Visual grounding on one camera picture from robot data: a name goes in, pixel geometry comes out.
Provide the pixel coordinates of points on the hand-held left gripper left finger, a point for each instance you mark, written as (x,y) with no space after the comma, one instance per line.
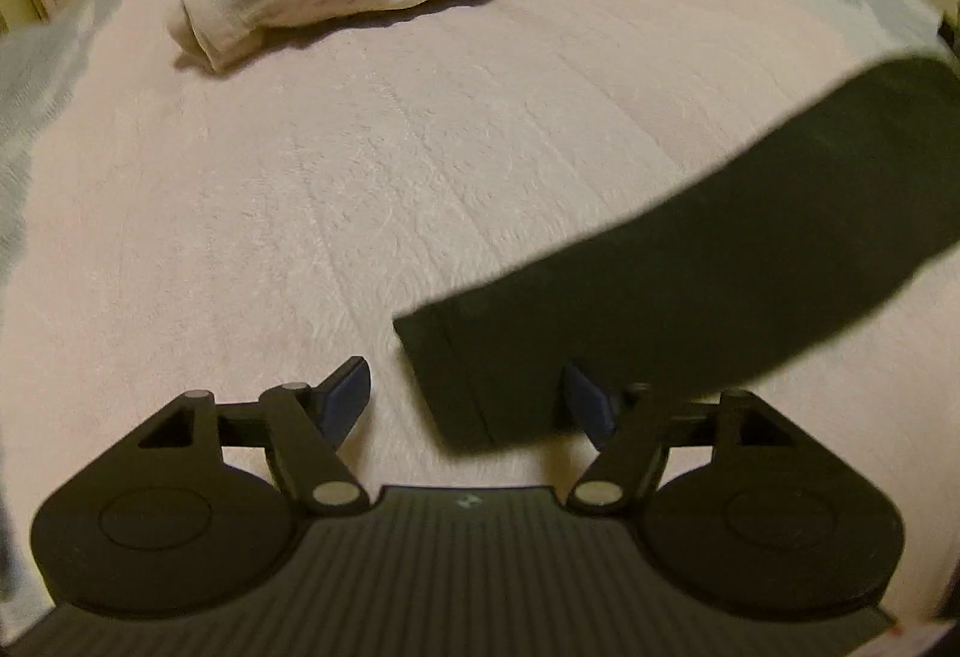
(346,396)

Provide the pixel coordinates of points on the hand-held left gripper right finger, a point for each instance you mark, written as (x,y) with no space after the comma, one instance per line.
(589,408)

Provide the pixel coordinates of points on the dark green pants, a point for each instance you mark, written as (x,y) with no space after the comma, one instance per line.
(712,252)

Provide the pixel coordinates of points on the pink bed blanket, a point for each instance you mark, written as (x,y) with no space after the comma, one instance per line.
(300,177)

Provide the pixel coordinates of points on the grey bed sheet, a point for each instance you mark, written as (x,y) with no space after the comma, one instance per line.
(30,72)

